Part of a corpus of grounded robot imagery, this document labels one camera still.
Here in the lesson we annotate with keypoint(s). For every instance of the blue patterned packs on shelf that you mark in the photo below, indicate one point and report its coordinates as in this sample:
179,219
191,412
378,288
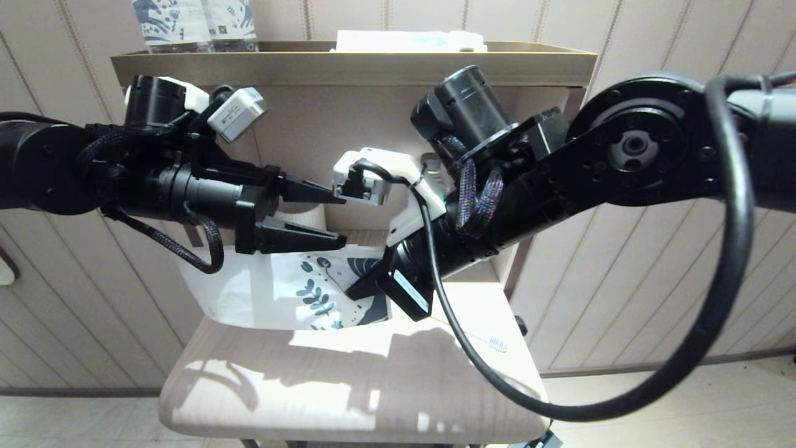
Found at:
171,25

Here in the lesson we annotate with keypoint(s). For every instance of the white wall fixture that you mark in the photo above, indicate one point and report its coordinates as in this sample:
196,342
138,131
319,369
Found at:
7,270

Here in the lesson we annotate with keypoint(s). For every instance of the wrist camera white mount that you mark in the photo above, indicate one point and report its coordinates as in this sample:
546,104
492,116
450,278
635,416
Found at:
239,115
385,163

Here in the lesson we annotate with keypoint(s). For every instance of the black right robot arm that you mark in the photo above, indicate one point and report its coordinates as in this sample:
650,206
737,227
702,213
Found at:
634,149

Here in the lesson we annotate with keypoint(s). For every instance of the white packet with blue print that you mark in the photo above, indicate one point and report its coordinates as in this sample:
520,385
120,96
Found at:
404,42

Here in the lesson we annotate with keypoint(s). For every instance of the white ribbed mug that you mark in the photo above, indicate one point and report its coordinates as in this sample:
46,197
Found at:
311,214

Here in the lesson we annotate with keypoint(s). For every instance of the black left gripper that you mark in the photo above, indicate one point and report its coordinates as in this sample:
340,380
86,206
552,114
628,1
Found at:
205,196

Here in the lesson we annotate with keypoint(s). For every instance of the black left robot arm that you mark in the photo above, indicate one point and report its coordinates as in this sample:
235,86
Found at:
43,162

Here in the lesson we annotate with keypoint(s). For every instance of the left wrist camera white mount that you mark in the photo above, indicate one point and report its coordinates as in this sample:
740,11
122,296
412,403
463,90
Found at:
239,115

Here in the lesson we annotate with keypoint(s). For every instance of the white toothbrush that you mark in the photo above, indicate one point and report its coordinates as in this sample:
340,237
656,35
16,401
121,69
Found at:
497,343

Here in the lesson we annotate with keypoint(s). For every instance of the clear plastic water bottle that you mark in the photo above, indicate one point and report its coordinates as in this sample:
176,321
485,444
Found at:
432,163

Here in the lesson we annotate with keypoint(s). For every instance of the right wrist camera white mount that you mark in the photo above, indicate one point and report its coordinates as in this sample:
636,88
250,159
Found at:
385,163

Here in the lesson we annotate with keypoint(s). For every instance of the white floral plastic pouch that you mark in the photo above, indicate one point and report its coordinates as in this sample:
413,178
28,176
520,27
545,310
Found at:
249,292

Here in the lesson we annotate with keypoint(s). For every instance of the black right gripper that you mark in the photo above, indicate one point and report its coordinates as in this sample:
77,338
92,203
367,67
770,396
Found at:
448,249

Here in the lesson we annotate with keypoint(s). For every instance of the light wooden shelf table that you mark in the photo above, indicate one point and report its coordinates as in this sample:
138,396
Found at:
348,386

